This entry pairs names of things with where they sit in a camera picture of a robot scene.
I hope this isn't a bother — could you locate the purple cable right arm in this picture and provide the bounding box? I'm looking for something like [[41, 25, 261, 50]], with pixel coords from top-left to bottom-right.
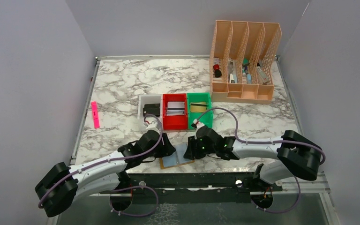
[[191, 107, 327, 165]]

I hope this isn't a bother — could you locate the peach plastic desk organizer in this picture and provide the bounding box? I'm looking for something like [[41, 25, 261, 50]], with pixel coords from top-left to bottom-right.
[[209, 20, 282, 104]]

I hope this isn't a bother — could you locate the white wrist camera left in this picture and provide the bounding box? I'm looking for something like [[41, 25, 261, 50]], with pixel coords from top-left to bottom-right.
[[146, 120, 162, 133]]

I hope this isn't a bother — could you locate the pink highlighter marker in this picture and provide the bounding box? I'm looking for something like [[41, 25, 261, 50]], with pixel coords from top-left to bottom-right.
[[90, 101, 100, 129]]

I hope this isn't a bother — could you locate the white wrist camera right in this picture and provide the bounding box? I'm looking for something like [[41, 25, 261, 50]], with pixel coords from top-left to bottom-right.
[[195, 121, 205, 130]]

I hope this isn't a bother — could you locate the yellow-brown card holder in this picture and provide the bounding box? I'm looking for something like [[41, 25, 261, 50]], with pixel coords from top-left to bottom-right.
[[160, 143, 195, 169]]

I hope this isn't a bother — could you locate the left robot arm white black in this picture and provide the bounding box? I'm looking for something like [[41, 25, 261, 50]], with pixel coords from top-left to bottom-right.
[[35, 130, 176, 218]]

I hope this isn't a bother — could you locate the white cards stack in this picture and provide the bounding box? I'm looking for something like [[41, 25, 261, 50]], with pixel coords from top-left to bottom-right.
[[166, 101, 185, 116]]

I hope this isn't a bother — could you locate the black card in white bin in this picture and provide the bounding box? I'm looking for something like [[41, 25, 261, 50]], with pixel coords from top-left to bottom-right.
[[143, 107, 161, 117]]

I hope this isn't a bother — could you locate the gold card with stripe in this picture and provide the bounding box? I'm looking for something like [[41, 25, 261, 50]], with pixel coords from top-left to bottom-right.
[[189, 102, 208, 113]]

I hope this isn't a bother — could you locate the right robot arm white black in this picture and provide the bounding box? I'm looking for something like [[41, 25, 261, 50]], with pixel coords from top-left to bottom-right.
[[183, 126, 326, 185]]

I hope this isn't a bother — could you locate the green plastic bin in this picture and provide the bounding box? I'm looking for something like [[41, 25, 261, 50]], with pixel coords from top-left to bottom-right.
[[187, 92, 213, 130]]

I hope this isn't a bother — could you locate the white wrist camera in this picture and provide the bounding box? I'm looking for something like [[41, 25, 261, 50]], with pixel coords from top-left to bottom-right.
[[195, 121, 205, 130], [146, 120, 162, 133]]

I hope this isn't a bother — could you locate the red and black stamp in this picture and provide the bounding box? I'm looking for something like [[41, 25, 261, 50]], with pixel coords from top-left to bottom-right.
[[212, 64, 222, 78]]

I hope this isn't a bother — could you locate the dark grey card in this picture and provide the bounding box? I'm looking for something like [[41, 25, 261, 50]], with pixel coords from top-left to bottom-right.
[[143, 104, 160, 112]]

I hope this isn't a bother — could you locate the red plastic bin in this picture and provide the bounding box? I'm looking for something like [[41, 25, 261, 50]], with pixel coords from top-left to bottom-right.
[[162, 93, 188, 130]]

